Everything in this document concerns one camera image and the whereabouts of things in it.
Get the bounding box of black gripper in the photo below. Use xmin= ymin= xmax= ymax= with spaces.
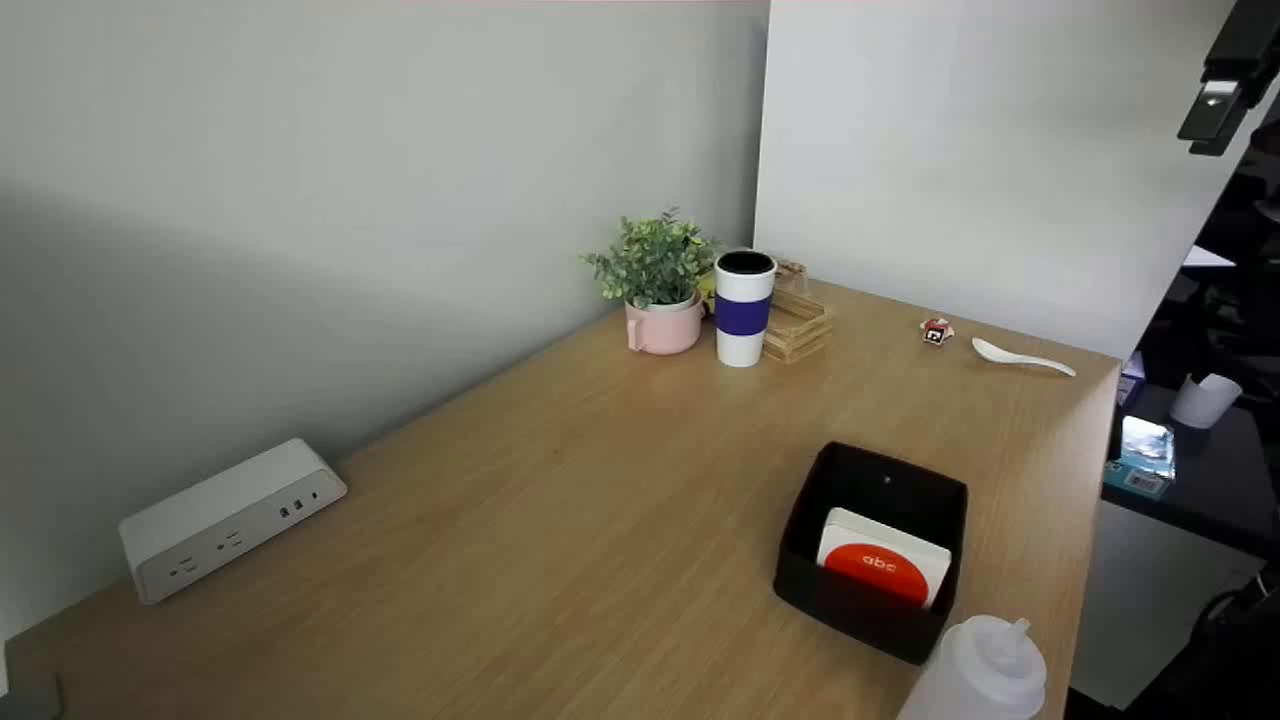
xmin=1171 ymin=0 xmax=1280 ymax=160

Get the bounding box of white book with red circle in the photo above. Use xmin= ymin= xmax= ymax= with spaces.
xmin=812 ymin=503 xmax=957 ymax=611

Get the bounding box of black fabric box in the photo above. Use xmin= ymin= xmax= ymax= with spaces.
xmin=772 ymin=438 xmax=973 ymax=666

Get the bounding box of white paper cup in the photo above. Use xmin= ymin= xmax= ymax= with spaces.
xmin=1167 ymin=366 xmax=1247 ymax=430

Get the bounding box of white plastic spoon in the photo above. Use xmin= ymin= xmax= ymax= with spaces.
xmin=968 ymin=333 xmax=1081 ymax=384

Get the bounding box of dark side table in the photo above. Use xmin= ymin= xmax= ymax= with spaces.
xmin=1100 ymin=355 xmax=1280 ymax=559

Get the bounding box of wooden slat crate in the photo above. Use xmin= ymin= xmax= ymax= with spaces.
xmin=758 ymin=256 xmax=837 ymax=366

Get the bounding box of white cup with blue band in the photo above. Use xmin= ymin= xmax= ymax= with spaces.
xmin=713 ymin=247 xmax=781 ymax=373

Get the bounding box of green plant in pink pot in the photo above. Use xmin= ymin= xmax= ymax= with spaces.
xmin=581 ymin=209 xmax=722 ymax=360

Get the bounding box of translucent white squeeze bottle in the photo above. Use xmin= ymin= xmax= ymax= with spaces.
xmin=892 ymin=611 xmax=1053 ymax=720

